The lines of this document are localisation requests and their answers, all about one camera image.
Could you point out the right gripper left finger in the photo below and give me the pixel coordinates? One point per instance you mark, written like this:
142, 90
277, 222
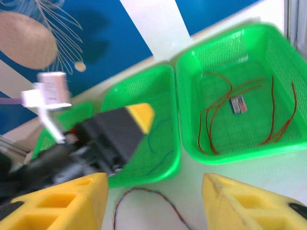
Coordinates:
91, 203

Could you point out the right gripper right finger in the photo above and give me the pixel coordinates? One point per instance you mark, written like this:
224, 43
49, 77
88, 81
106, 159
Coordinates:
220, 206

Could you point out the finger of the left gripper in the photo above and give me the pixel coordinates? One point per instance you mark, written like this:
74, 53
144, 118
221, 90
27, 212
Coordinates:
127, 129

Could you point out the green plastic mesh basket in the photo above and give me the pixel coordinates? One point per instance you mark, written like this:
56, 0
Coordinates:
251, 134
163, 153
81, 110

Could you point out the small printed card packet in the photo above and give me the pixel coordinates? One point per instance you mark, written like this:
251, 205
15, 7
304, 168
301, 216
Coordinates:
238, 104

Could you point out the blue poster beige circle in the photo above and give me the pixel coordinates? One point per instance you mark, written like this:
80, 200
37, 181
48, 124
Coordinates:
108, 24

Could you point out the aluminium frame post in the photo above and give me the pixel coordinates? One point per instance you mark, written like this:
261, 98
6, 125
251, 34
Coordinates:
297, 19
14, 145

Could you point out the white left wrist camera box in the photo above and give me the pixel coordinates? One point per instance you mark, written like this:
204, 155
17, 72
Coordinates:
51, 91

